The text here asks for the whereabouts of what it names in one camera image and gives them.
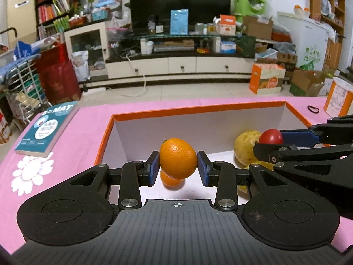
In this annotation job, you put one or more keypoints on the brown cardboard box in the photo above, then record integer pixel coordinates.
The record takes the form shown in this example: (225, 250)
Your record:
(257, 29)

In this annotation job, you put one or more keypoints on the bookshelf with books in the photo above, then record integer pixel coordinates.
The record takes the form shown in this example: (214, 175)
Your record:
(52, 8)

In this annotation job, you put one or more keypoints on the open cardboard box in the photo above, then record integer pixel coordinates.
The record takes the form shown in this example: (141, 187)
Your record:
(306, 84)

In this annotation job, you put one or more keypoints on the blue white tissue box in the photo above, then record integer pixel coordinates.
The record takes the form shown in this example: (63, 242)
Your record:
(228, 47)

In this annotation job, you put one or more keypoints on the blue packet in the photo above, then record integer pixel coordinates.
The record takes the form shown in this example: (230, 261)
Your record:
(179, 22)

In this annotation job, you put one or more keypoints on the yellow pear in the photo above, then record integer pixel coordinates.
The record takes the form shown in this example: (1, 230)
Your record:
(244, 149)

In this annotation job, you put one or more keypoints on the white glass door cabinet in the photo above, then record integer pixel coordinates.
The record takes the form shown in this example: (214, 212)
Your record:
(85, 41)

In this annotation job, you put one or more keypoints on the orange with green stem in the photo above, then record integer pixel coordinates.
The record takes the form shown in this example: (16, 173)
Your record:
(178, 157)

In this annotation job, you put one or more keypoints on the blue shopping bag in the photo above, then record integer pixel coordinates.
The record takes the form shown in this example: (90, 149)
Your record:
(24, 50)

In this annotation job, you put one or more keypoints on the small orange white box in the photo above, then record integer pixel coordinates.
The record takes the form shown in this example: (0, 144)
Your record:
(227, 25)

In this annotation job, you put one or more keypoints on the yellow lemon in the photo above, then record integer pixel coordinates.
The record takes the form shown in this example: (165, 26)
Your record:
(264, 165)

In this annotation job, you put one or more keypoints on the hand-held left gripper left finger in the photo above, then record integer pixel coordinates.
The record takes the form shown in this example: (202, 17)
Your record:
(154, 168)

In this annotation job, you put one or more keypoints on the white refrigerator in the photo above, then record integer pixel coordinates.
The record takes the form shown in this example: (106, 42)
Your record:
(309, 38)

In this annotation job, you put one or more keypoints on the orange fruit carton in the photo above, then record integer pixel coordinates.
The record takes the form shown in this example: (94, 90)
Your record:
(266, 80)

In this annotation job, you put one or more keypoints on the red cherry tomato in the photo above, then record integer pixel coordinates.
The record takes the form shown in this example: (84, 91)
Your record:
(271, 136)

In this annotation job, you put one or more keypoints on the red gift bag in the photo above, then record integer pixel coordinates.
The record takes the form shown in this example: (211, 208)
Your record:
(59, 82)

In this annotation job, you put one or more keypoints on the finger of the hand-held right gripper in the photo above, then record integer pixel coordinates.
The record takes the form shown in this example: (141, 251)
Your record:
(303, 157)
(297, 138)

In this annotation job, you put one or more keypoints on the orange cardboard box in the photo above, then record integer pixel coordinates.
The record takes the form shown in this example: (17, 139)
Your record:
(193, 124)

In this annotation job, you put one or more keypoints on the white tv cabinet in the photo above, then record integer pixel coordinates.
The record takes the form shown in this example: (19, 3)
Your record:
(182, 66)

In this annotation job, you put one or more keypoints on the wooden shelf unit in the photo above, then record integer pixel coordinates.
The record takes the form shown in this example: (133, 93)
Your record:
(328, 8)

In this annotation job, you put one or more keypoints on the red white patterned carton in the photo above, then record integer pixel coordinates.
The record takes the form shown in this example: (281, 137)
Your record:
(5, 127)

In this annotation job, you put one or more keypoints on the white plastic bag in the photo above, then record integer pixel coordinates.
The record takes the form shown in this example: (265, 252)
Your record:
(80, 66)

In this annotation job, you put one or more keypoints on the teal book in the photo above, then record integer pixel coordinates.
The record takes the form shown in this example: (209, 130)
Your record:
(47, 127)

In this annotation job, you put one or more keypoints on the standing air conditioner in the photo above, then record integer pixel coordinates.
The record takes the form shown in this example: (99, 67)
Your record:
(22, 13)

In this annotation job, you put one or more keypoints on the dark green bag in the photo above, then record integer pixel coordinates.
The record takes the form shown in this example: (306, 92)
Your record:
(246, 47)

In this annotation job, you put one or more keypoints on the metal shopping cart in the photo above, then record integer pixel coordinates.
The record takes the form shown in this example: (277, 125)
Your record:
(27, 74)

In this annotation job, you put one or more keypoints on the orange white canister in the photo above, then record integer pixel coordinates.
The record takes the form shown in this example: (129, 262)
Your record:
(339, 96)

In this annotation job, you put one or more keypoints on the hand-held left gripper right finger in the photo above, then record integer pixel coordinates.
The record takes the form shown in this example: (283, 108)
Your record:
(201, 168)

